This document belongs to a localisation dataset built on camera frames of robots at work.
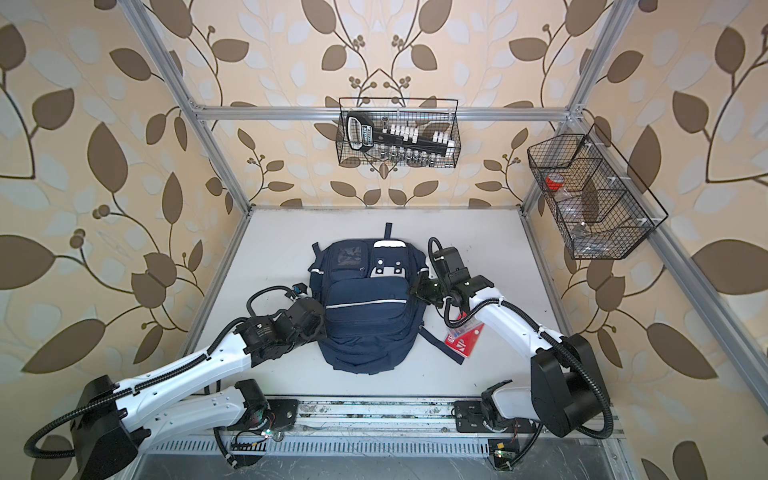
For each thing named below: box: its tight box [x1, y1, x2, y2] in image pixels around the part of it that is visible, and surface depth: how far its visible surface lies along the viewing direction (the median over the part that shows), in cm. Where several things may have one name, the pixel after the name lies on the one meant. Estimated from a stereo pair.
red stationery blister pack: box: [444, 310, 485, 358], surface depth 88 cm
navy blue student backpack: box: [308, 223, 465, 375], surface depth 85 cm
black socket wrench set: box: [346, 112, 455, 167], surface depth 87 cm
